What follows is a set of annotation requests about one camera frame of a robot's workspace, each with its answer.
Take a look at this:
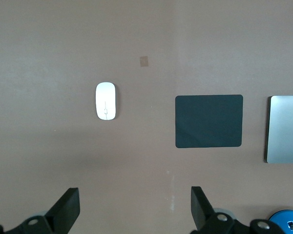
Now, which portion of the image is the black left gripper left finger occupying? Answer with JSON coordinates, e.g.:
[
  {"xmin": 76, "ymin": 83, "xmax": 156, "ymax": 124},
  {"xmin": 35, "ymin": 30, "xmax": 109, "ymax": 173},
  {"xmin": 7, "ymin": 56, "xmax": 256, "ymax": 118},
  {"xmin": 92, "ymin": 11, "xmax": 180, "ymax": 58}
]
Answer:
[{"xmin": 3, "ymin": 187, "xmax": 81, "ymax": 234}]

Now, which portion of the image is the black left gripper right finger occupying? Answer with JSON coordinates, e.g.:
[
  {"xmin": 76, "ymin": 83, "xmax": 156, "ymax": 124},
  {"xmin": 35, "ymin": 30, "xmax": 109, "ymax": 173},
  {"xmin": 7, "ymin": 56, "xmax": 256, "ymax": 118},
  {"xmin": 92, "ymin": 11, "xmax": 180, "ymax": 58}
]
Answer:
[{"xmin": 190, "ymin": 186, "xmax": 252, "ymax": 234}]

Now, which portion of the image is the white computer mouse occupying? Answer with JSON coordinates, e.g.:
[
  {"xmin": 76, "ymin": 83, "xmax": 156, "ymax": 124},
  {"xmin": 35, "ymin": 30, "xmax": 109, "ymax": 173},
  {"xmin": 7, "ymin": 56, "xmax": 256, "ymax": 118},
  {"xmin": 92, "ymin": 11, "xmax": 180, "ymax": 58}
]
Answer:
[{"xmin": 95, "ymin": 82, "xmax": 117, "ymax": 121}]

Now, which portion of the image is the black rectangular mouse pad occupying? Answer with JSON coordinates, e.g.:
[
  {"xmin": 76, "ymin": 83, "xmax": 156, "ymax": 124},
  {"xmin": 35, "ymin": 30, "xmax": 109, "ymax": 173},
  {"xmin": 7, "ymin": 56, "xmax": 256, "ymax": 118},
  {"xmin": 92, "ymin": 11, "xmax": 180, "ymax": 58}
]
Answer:
[{"xmin": 175, "ymin": 94, "xmax": 244, "ymax": 149}]

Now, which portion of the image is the blue desk lamp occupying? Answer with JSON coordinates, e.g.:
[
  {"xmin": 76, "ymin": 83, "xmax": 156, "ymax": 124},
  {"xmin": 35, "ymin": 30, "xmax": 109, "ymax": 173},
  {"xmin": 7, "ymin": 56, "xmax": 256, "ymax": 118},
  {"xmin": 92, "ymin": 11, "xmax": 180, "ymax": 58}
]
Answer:
[{"xmin": 268, "ymin": 209, "xmax": 293, "ymax": 234}]

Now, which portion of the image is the silver closed laptop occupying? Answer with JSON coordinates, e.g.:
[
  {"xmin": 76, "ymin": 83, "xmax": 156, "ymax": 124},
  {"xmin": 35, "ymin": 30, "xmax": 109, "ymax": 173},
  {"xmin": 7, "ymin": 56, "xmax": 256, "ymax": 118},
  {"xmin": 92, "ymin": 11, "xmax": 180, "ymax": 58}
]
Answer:
[{"xmin": 266, "ymin": 95, "xmax": 293, "ymax": 164}]

